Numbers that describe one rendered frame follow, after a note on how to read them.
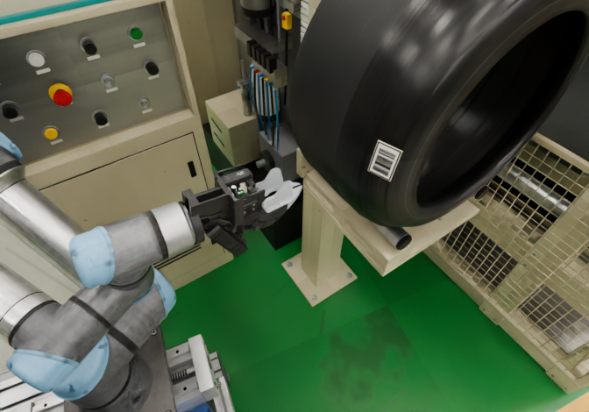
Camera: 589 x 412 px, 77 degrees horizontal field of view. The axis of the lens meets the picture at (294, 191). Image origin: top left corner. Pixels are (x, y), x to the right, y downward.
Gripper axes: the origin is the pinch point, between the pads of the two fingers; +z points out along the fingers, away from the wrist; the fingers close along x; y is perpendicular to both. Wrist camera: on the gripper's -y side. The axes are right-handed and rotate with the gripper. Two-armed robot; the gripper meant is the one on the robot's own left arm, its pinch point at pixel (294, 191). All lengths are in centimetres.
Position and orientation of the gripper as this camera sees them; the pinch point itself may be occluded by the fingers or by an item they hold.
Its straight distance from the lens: 66.6
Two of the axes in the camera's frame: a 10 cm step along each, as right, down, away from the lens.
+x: -5.5, -6.3, 5.5
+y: 1.1, -7.1, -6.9
